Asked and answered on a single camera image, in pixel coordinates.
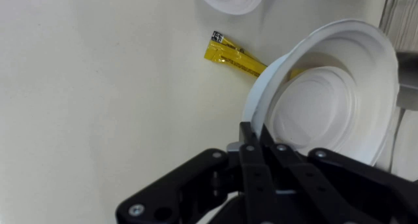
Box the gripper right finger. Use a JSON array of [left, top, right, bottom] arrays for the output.
[[260, 124, 418, 224]]

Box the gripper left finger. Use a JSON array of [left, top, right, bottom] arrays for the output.
[[116, 122, 279, 224]]

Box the white bowl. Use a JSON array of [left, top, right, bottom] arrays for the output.
[[194, 0, 272, 15], [376, 108, 418, 182], [242, 19, 400, 167]]

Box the grey metal container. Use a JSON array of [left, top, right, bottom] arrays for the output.
[[396, 51, 418, 111]]

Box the yellow sachet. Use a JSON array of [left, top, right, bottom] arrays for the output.
[[204, 31, 268, 78]]

